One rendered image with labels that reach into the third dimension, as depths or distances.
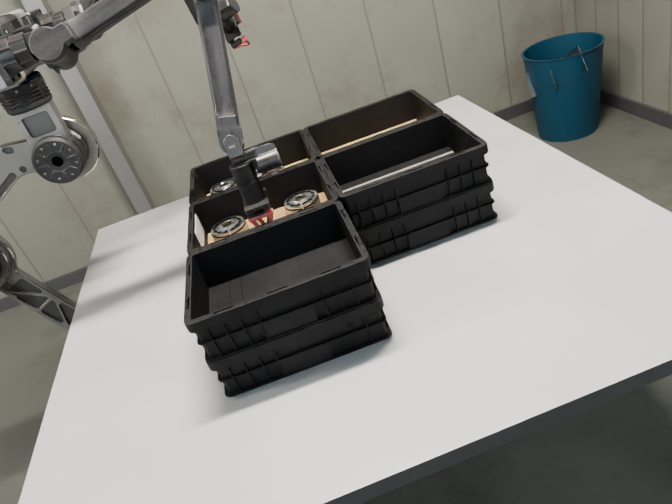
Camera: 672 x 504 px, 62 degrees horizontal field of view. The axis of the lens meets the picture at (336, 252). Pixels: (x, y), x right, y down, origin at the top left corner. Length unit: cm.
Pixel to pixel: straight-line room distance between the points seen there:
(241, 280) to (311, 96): 220
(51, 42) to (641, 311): 140
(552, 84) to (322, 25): 132
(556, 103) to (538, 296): 224
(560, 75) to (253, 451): 270
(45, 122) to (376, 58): 217
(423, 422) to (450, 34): 289
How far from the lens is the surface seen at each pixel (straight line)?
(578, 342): 121
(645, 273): 137
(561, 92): 342
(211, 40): 147
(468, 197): 151
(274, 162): 141
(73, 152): 184
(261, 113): 347
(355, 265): 114
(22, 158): 201
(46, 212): 374
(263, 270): 142
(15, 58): 156
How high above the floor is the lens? 155
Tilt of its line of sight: 31 degrees down
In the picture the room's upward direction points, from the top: 19 degrees counter-clockwise
